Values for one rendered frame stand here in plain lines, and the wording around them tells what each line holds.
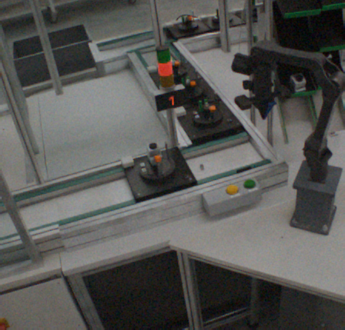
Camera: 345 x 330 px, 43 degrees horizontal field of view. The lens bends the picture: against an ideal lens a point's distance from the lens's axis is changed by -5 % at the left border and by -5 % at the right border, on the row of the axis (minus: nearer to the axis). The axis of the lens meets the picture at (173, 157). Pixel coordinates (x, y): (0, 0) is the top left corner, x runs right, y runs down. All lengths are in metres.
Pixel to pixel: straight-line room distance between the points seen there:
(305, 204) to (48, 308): 1.05
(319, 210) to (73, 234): 0.86
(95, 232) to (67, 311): 0.39
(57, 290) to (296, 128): 1.13
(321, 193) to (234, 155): 0.51
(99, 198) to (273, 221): 0.67
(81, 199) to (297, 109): 0.93
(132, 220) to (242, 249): 0.40
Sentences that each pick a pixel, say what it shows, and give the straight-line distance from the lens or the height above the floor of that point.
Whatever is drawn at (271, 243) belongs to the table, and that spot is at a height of 0.86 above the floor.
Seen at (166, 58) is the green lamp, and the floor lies 1.38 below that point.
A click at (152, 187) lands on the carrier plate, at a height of 0.97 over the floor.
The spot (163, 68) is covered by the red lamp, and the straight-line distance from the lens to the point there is 1.67.
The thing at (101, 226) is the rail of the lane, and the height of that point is 0.94.
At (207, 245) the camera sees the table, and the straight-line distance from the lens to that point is 1.62.
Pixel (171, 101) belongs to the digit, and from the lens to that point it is 1.73.
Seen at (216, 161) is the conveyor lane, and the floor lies 0.92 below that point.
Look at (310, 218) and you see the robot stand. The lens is 1.63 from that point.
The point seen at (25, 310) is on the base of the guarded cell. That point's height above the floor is 0.68.
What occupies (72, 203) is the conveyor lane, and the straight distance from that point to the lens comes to 1.81.
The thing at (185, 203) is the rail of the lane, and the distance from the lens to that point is 1.67.
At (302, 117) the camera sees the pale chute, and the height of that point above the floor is 1.06.
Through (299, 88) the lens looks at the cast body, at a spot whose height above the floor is 1.22.
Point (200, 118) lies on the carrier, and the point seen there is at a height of 0.99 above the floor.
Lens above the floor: 2.08
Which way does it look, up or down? 37 degrees down
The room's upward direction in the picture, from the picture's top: 8 degrees counter-clockwise
